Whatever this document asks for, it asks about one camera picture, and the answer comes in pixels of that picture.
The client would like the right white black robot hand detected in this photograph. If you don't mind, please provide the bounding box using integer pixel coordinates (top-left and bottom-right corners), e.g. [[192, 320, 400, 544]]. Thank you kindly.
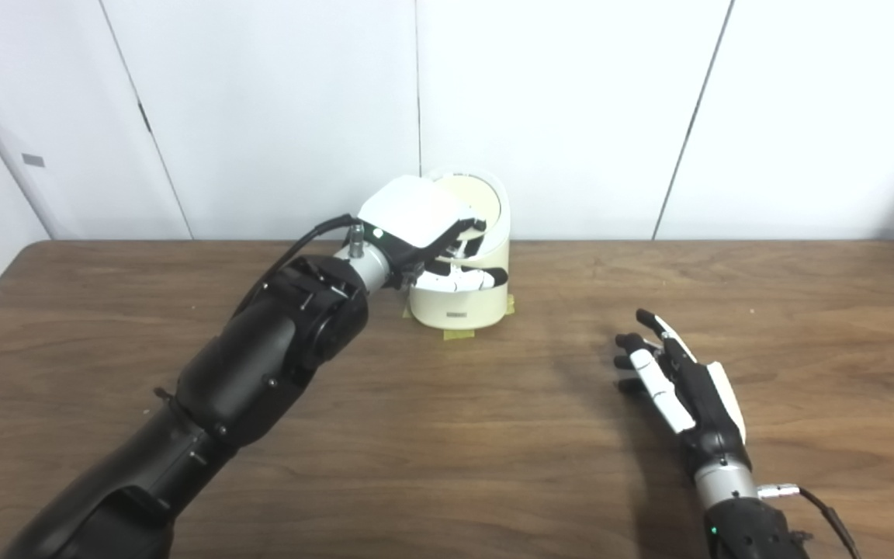
[[614, 309, 750, 476]]

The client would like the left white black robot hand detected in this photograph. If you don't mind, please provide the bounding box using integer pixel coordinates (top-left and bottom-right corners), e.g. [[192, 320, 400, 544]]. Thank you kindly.
[[356, 175, 508, 294]]

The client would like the cream-colored bin with lid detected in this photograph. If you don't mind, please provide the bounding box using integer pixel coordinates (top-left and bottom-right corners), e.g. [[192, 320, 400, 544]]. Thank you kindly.
[[407, 167, 511, 329]]

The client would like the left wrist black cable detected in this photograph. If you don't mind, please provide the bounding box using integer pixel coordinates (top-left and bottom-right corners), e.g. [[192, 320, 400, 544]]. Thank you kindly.
[[261, 215, 362, 288]]

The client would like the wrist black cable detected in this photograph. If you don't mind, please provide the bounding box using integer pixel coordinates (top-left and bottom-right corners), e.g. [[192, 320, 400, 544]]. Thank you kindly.
[[757, 483, 863, 559], [261, 215, 362, 288]]

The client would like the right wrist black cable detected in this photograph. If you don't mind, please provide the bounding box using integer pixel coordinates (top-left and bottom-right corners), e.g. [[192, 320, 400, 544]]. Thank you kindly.
[[757, 483, 863, 559]]

